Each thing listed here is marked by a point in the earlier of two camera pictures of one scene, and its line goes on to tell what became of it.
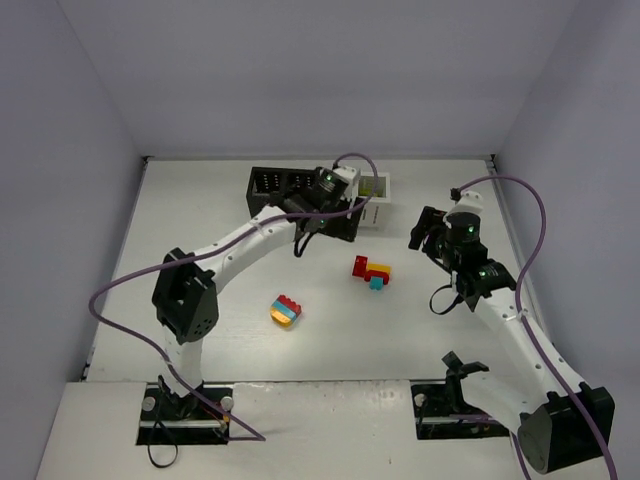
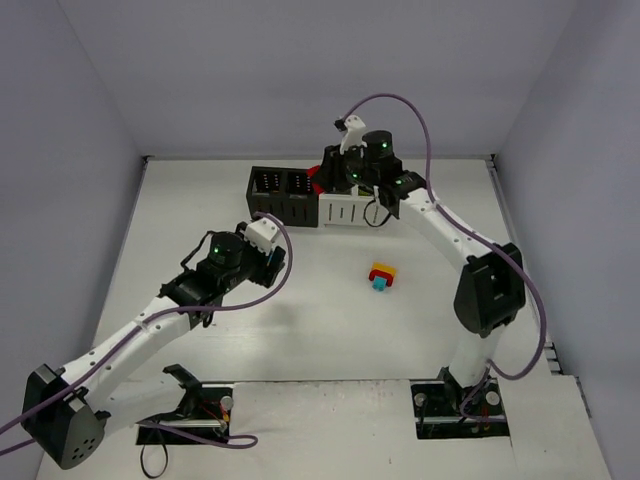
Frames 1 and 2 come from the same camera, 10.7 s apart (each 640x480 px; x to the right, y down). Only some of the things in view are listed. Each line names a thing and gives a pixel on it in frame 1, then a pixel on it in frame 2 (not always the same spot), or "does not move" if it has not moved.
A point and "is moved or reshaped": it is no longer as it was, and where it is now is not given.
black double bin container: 270,186 does not move
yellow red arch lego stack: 378,270 is moved or reshaped
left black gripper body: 342,220 to 275,261
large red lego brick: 360,266 to 310,172
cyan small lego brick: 376,283 does not move
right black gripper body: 426,228 to 329,170
